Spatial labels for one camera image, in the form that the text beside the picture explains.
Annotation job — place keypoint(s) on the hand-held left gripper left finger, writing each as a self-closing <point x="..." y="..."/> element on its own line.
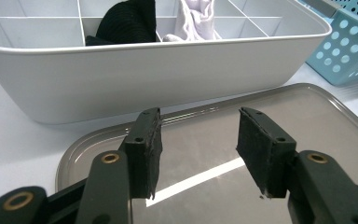
<point x="144" y="155"/>

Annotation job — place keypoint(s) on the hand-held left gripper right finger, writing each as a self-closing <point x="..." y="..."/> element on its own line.
<point x="267" y="155"/>

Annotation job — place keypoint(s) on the grey translucent box lid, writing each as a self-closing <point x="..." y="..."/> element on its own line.
<point x="205" y="146"/>

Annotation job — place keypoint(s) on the white divided storage box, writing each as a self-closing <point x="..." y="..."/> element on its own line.
<point x="136" y="77"/>

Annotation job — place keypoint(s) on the black sock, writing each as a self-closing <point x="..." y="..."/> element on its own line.
<point x="127" y="21"/>
<point x="98" y="41"/>

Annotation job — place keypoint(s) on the blue plastic basket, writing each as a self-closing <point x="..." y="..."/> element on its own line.
<point x="348" y="49"/>

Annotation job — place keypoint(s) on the white sock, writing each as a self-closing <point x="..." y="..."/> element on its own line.
<point x="199" y="7"/>
<point x="192" y="29"/>

